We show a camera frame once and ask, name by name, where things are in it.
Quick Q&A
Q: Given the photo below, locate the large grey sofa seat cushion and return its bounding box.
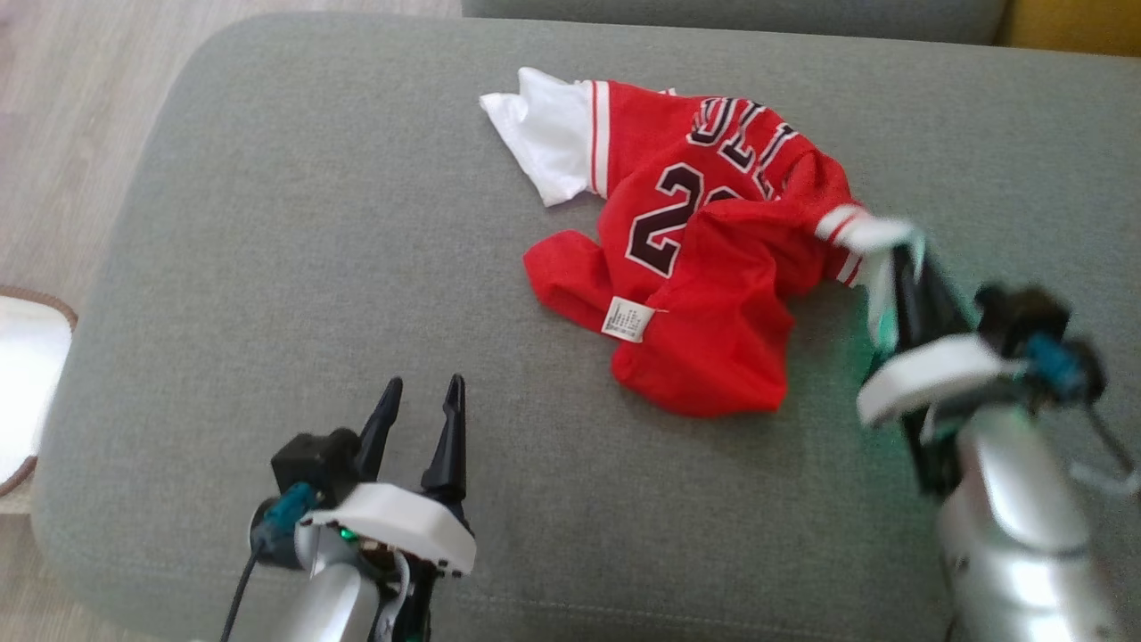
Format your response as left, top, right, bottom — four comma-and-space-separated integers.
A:
31, 12, 1141, 642

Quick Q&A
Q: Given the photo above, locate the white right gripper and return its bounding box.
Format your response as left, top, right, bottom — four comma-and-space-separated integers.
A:
857, 244, 1027, 497

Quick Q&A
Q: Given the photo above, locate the red basketball jersey garment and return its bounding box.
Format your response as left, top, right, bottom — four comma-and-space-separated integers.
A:
480, 67, 923, 419

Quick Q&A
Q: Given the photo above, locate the yellow sofa back cushion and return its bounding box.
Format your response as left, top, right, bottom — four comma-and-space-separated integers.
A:
997, 0, 1141, 58

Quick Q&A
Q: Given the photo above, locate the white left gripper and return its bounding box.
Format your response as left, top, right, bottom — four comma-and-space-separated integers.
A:
303, 374, 477, 642

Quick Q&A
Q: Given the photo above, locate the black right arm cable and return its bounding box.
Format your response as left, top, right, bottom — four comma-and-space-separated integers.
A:
1070, 399, 1141, 498

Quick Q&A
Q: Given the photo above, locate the white brown-rimmed round basket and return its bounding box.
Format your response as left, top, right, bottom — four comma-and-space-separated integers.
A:
0, 284, 79, 498

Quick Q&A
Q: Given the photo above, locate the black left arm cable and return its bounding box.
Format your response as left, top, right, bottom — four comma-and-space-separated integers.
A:
218, 551, 261, 642

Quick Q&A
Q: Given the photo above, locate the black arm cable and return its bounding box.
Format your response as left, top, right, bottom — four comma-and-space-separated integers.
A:
218, 551, 261, 642
1070, 399, 1141, 498

